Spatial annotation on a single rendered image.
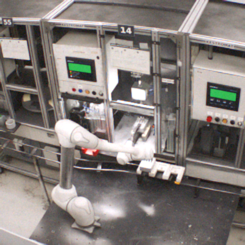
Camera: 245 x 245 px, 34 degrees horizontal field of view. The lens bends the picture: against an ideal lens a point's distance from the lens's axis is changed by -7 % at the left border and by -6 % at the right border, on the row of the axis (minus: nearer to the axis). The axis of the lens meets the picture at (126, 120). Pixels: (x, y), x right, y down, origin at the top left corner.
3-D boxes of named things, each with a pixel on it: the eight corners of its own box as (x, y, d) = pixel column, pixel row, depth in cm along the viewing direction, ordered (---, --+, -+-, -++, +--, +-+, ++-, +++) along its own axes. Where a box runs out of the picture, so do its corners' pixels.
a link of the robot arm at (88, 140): (101, 136, 289) (87, 129, 297) (87, 130, 274) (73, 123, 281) (93, 153, 289) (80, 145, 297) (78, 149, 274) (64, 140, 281)
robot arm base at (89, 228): (96, 235, 309) (95, 231, 306) (71, 227, 316) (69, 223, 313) (105, 219, 322) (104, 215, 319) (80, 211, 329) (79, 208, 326)
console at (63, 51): (58, 93, 341) (50, 45, 312) (73, 75, 362) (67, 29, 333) (104, 101, 328) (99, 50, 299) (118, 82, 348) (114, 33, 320)
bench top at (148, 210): (29, 241, 310) (28, 238, 307) (82, 158, 386) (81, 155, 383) (210, 293, 262) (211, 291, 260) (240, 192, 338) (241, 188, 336)
